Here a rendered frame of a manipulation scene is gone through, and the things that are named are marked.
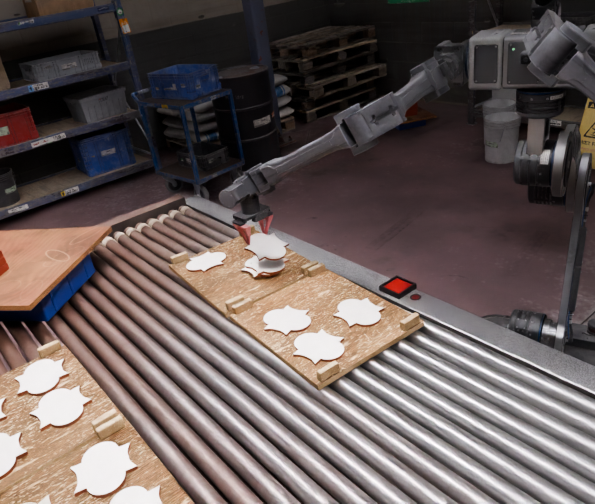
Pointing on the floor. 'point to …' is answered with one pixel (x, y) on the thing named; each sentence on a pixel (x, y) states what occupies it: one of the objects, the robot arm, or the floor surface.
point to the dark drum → (248, 114)
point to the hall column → (257, 28)
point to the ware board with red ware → (416, 116)
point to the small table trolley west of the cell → (173, 174)
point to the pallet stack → (327, 69)
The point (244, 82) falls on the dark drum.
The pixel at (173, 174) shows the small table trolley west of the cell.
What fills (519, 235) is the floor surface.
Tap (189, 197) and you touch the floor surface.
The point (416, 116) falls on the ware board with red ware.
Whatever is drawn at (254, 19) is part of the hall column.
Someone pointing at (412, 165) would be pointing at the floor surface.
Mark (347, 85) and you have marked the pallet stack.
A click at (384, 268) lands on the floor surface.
